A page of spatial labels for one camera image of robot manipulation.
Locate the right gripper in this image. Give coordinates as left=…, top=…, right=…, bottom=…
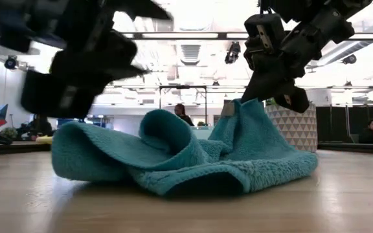
left=240, top=9, right=356, bottom=114

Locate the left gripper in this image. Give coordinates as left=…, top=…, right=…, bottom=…
left=20, top=0, right=174, bottom=119

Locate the translucent green plastic bin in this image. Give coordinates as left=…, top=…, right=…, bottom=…
left=190, top=125, right=216, bottom=140

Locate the teal microfiber towel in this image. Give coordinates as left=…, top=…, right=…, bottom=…
left=51, top=98, right=319, bottom=197

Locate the black ceiling spotlight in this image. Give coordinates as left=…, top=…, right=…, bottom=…
left=4, top=54, right=21, bottom=71
left=224, top=41, right=242, bottom=65
left=341, top=53, right=357, bottom=65

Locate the white triangle-patterned plant pot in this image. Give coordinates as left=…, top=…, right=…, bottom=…
left=264, top=102, right=319, bottom=153

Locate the black overhead light bar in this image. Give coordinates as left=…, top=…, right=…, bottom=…
left=121, top=31, right=373, bottom=41

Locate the black room divider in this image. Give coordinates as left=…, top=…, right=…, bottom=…
left=315, top=96, right=373, bottom=143

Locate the person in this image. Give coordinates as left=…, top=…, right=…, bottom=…
left=173, top=103, right=196, bottom=127
left=17, top=113, right=54, bottom=139
left=358, top=118, right=373, bottom=145

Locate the small green plant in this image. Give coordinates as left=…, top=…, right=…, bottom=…
left=0, top=126, right=19, bottom=140

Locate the silver round ceiling duct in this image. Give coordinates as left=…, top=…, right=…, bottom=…
left=179, top=43, right=202, bottom=65

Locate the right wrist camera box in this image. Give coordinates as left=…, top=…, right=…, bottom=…
left=243, top=13, right=287, bottom=55

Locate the black metal frame stand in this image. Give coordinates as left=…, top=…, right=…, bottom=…
left=159, top=85, right=208, bottom=127

